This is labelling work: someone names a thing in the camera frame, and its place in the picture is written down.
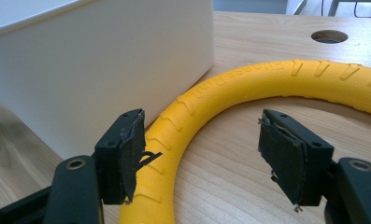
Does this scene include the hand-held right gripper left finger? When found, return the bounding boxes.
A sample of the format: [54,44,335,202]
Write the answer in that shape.
[93,107,164,205]

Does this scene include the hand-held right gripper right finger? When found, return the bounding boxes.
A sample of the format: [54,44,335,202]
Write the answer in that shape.
[257,108,335,214]

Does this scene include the yellow foam ring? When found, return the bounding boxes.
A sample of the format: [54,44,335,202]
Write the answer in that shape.
[118,59,371,224]

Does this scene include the white storage box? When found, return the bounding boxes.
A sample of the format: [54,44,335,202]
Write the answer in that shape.
[0,0,215,161]

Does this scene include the grey metal stand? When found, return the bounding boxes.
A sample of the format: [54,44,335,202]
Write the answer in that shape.
[293,0,371,17]

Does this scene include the black cable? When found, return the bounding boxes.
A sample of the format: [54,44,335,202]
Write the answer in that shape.
[353,0,371,19]

